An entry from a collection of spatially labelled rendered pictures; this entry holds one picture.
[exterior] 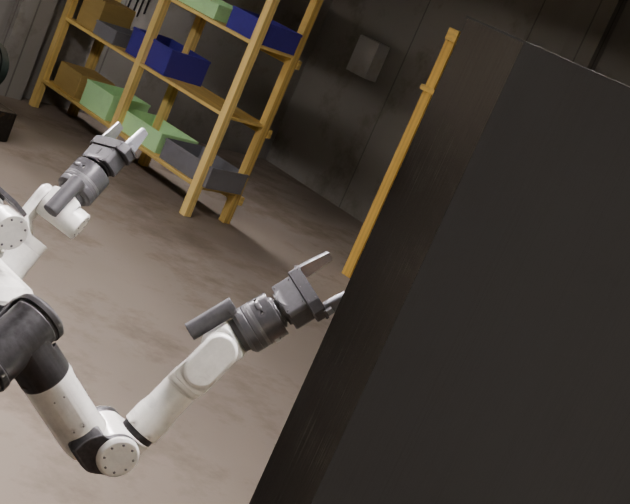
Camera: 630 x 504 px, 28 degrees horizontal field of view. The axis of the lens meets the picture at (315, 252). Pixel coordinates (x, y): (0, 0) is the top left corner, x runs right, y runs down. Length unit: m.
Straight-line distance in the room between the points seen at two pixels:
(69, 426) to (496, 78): 1.31
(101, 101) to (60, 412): 7.96
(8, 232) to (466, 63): 1.29
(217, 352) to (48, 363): 0.30
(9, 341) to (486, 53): 1.20
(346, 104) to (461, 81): 10.94
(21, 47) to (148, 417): 8.52
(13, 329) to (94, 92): 8.10
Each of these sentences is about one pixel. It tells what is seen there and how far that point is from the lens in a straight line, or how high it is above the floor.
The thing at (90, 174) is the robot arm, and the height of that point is 1.48.
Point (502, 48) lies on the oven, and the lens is 1.09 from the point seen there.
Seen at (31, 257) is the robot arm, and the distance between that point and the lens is 2.72.
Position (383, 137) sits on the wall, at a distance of 11.64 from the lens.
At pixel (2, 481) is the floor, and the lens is 4.60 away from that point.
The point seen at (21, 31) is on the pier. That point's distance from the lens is 10.61.
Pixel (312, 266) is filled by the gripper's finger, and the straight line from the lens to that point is 2.31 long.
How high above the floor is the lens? 2.10
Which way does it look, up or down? 13 degrees down
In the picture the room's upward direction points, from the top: 24 degrees clockwise
